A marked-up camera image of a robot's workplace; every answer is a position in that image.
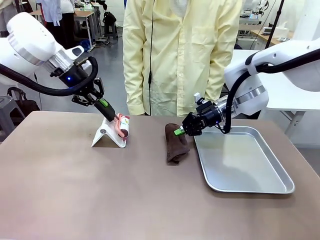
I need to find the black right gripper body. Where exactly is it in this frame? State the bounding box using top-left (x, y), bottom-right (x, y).
top-left (196, 100), bottom-right (223, 130)

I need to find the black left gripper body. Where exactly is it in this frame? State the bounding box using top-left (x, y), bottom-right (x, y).
top-left (58, 65), bottom-right (95, 96)

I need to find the brown cloth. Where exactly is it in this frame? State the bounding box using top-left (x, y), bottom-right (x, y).
top-left (164, 122), bottom-right (191, 166)

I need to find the pink lint roller black handle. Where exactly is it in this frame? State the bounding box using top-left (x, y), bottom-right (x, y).
top-left (93, 101), bottom-right (132, 140)

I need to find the person's left forearm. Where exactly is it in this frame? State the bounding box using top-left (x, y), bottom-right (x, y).
top-left (208, 47), bottom-right (235, 103)

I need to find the person's right forearm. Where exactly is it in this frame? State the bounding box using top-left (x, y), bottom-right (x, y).
top-left (123, 57), bottom-right (147, 116)

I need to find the blue plastic bag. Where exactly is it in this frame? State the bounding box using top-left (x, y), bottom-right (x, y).
top-left (79, 39), bottom-right (92, 53)

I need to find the white folded stand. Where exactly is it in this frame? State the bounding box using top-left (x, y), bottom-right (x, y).
top-left (91, 117), bottom-right (128, 149)

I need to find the person in white shirt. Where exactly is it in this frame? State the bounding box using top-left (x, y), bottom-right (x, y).
top-left (36, 0), bottom-right (76, 50)

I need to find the dark brown bag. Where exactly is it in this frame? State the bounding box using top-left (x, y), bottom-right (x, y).
top-left (6, 86), bottom-right (42, 118)

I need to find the silver metal tray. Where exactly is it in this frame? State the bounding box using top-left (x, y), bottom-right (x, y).
top-left (193, 125), bottom-right (296, 195)

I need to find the wooden top desk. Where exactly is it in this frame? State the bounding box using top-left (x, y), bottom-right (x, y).
top-left (42, 9), bottom-right (97, 48)

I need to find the black stool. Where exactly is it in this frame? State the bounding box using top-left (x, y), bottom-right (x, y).
top-left (103, 11), bottom-right (119, 40)

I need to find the grey metal chair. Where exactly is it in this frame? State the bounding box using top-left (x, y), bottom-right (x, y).
top-left (0, 96), bottom-right (27, 142)

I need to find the white table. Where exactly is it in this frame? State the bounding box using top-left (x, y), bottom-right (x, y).
top-left (231, 49), bottom-right (320, 145)

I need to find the person in yellow coat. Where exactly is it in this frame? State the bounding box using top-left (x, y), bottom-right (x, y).
top-left (122, 0), bottom-right (243, 117)

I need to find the person in pale clothes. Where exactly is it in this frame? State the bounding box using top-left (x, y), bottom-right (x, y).
top-left (0, 0), bottom-right (20, 38)

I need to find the wooden top workbench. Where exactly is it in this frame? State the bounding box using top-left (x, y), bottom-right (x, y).
top-left (237, 22), bottom-right (292, 51)

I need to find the black tripod pole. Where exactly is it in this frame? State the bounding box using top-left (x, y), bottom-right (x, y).
top-left (264, 0), bottom-right (286, 48)

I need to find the white tissue box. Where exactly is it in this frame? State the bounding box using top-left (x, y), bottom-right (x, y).
top-left (276, 21), bottom-right (291, 38)

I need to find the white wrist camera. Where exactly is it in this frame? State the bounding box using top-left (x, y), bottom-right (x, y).
top-left (193, 92), bottom-right (206, 106)

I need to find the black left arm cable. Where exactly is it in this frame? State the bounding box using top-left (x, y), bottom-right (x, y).
top-left (0, 56), bottom-right (99, 97)

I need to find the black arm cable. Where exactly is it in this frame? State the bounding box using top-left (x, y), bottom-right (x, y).
top-left (0, 56), bottom-right (99, 97)
top-left (216, 48), bottom-right (320, 135)

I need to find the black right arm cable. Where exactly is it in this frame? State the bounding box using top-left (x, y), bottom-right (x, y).
top-left (216, 48), bottom-right (320, 135)

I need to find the thin black lanyard cable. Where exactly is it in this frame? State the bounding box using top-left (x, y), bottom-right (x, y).
top-left (148, 0), bottom-right (155, 116)

